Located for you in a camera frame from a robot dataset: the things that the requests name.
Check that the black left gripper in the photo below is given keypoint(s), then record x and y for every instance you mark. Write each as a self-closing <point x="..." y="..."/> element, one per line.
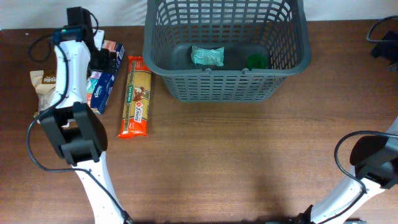
<point x="105" y="63"/>

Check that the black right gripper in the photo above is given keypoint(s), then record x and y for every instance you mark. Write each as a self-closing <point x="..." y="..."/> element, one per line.
<point x="386" y="49"/>

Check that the Kleenex tissue multipack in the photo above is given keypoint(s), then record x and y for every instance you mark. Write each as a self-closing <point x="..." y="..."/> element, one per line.
<point x="100" y="84"/>

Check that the mint green wipes packet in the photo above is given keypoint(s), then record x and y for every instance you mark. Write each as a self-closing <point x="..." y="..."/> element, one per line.
<point x="207" y="56"/>

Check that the green lid jar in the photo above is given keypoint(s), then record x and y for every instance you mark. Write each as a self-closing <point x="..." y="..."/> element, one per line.
<point x="256" y="61"/>

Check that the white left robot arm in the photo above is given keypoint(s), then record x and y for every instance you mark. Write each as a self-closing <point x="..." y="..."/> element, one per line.
<point x="75" y="132"/>

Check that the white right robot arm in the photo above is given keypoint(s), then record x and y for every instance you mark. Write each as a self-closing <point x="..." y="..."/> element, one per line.
<point x="373" y="170"/>

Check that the spaghetti packet orange ends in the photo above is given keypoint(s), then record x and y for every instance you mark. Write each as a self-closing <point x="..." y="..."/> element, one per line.
<point x="137" y="99"/>

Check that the beige Panisse snack bag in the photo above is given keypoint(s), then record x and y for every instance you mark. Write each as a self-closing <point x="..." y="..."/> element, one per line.
<point x="44" y="83"/>

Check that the grey plastic basket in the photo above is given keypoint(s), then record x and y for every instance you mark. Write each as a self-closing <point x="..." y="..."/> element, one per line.
<point x="275" y="29"/>

